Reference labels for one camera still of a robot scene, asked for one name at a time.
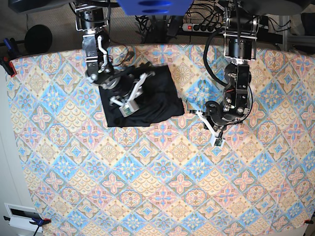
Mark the red table clamp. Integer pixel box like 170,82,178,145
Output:
0,57,17,78

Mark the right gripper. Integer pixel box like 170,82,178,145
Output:
108,71,156,118

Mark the patterned colourful tablecloth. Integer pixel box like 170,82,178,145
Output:
6,49,315,236

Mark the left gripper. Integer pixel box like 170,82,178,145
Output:
189,108,240,148

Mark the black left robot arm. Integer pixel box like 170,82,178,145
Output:
190,0,311,147

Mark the white wall outlet box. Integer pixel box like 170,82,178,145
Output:
4,203,40,232

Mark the white power strip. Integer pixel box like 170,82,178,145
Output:
181,22,225,36

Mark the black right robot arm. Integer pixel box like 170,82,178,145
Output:
68,0,155,117

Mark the black t-shirt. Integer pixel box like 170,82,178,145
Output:
99,65,185,127

